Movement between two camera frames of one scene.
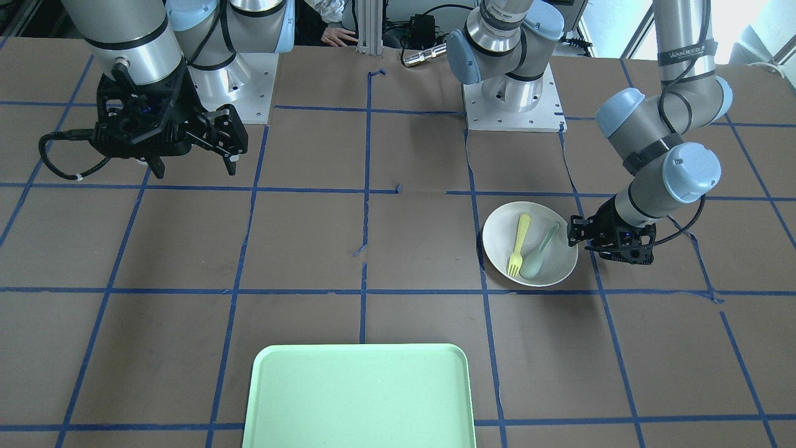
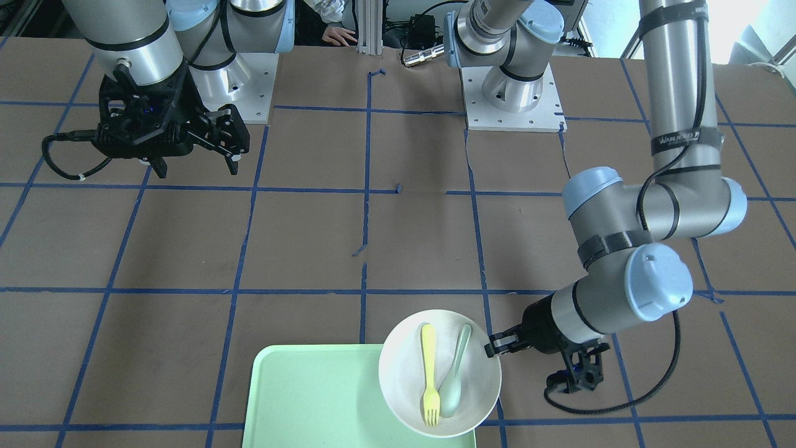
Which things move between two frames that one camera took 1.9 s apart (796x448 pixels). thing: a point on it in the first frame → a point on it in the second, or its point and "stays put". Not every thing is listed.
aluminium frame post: [370, 18] stays put
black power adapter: [421, 30] stays put
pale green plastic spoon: [531, 266] → [449, 395]
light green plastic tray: [359, 396] stays put
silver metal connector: [424, 55] stays put
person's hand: [337, 37] stays put
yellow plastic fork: [515, 262] → [431, 396]
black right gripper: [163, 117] stays put
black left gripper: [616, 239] → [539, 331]
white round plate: [530, 242] → [402, 373]
